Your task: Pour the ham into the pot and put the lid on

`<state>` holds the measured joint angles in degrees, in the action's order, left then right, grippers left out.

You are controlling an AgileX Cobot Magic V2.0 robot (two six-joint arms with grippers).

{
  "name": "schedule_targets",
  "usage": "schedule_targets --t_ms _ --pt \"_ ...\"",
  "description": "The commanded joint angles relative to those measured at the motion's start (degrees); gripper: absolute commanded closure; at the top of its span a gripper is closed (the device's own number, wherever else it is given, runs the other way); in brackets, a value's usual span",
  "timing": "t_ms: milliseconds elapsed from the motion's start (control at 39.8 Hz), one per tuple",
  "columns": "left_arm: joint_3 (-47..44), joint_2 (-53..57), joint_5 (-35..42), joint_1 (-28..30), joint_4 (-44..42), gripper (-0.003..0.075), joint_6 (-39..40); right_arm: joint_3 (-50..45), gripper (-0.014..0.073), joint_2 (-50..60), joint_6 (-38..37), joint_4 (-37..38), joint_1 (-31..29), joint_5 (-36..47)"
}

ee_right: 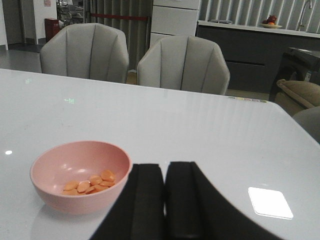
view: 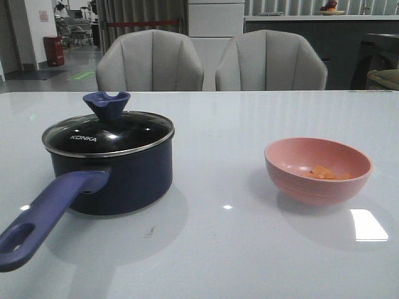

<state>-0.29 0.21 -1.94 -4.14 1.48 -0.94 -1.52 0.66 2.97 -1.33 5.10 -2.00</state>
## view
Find glass lid blue knob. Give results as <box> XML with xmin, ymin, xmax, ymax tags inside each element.
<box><xmin>42</xmin><ymin>92</ymin><xmax>175</xmax><ymax>158</ymax></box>

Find pink bowl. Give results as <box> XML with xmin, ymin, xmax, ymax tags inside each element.
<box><xmin>264</xmin><ymin>137</ymin><xmax>372</xmax><ymax>206</ymax></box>

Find orange ham slices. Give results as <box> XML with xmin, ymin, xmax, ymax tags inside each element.
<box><xmin>302</xmin><ymin>165</ymin><xmax>351</xmax><ymax>180</ymax></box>

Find left beige chair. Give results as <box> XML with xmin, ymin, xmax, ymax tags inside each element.
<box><xmin>96</xmin><ymin>29</ymin><xmax>204</xmax><ymax>92</ymax></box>

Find beige chair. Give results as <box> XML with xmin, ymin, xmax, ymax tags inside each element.
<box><xmin>215</xmin><ymin>30</ymin><xmax>328</xmax><ymax>91</ymax></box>
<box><xmin>96</xmin><ymin>29</ymin><xmax>204</xmax><ymax>92</ymax></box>

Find dark blue saucepan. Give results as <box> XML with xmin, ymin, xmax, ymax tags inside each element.
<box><xmin>1</xmin><ymin>136</ymin><xmax>173</xmax><ymax>272</ymax></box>

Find right beige chair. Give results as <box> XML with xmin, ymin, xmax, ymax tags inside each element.
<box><xmin>215</xmin><ymin>30</ymin><xmax>328</xmax><ymax>91</ymax></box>

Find white drawer cabinet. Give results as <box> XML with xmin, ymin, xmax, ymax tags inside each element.
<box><xmin>188</xmin><ymin>1</ymin><xmax>245</xmax><ymax>91</ymax></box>

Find red barrier belt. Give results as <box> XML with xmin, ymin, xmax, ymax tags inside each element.
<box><xmin>106</xmin><ymin>19</ymin><xmax>180</xmax><ymax>27</ymax></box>

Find dark grey counter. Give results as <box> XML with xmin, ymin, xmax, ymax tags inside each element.
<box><xmin>243</xmin><ymin>14</ymin><xmax>399</xmax><ymax>90</ymax></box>

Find red trash bin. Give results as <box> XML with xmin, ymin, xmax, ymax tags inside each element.
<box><xmin>43</xmin><ymin>36</ymin><xmax>64</xmax><ymax>67</ymax></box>

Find fruit plate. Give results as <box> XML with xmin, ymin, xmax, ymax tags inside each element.
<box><xmin>316</xmin><ymin>0</ymin><xmax>345</xmax><ymax>16</ymax></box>

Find olive cushion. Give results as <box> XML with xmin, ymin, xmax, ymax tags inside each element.
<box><xmin>367</xmin><ymin>69</ymin><xmax>398</xmax><ymax>91</ymax></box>

